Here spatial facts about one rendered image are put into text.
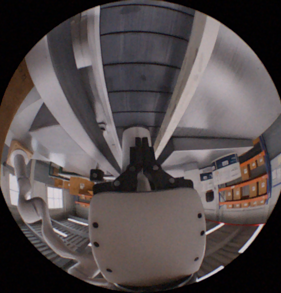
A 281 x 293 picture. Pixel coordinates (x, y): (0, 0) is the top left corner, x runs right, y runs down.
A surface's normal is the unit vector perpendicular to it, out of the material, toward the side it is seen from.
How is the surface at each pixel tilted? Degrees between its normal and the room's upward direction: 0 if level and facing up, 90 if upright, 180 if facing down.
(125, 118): 0
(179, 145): 90
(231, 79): 0
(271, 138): 90
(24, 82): 90
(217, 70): 0
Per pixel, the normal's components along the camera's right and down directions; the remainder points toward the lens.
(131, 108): 0.05, 0.91
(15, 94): 1.00, -0.05
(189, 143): 0.06, -0.41
